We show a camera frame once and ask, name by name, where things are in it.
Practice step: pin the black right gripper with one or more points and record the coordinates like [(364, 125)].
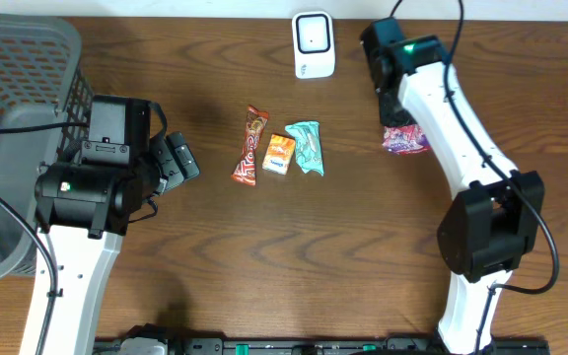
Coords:
[(390, 118)]

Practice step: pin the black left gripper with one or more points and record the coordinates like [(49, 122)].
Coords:
[(167, 161)]

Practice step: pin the red purple snack pack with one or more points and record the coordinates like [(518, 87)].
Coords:
[(405, 140)]

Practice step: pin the orange brown snack bag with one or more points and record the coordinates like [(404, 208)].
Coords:
[(245, 170)]

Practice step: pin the green white snack packet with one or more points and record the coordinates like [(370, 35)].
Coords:
[(308, 152)]

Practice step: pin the small orange box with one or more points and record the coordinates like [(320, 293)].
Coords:
[(279, 153)]

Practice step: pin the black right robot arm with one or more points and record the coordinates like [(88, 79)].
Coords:
[(490, 225)]

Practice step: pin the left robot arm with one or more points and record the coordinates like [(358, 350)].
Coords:
[(84, 204)]

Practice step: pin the white barcode scanner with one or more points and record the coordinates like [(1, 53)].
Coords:
[(313, 44)]

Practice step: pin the grey plastic mesh basket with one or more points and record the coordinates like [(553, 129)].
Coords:
[(45, 104)]

